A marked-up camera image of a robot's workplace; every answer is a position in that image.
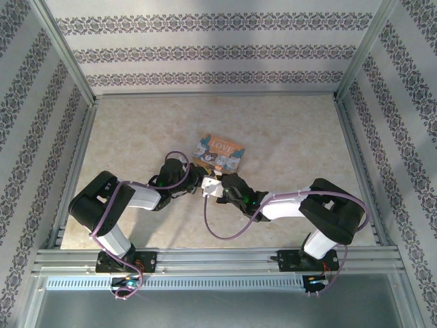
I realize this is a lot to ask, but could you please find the orange LOVE bear tin box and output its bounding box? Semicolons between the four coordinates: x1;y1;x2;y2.
191;133;247;174

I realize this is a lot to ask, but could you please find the left control board green light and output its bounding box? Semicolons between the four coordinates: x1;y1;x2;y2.
111;277;141;291

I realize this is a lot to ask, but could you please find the control board green light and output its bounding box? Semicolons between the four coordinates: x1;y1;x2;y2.
111;277;141;291
305;274;330;295

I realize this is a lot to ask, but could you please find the right control board green light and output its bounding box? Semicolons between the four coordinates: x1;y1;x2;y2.
305;274;330;295

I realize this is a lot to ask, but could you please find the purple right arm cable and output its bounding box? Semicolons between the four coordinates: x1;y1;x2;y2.
203;190;371;297

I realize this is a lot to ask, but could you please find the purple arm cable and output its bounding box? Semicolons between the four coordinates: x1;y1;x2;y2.
89;150;191;301
203;190;371;297

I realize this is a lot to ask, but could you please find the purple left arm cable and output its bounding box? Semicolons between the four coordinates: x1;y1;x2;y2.
89;150;191;301

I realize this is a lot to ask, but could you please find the aluminium mounting rail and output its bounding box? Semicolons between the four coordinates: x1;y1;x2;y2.
32;247;401;275

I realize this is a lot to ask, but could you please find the aluminium rear frame rail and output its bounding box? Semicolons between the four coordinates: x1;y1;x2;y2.
94;91;338;100

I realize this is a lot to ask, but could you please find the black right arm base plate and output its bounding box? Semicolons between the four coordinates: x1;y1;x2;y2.
270;249;339;273

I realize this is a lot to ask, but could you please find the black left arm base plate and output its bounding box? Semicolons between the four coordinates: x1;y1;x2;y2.
95;251;158;274

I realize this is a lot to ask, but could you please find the aluminium side frame rail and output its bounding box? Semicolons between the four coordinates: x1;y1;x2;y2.
47;100;100;250
333;95;392;247

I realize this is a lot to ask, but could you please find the grey slotted cable duct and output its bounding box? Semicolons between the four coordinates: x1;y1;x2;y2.
45;275;305;291

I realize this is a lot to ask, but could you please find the aluminium frame post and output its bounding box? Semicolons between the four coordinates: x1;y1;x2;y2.
29;0;97;107
336;0;399;103

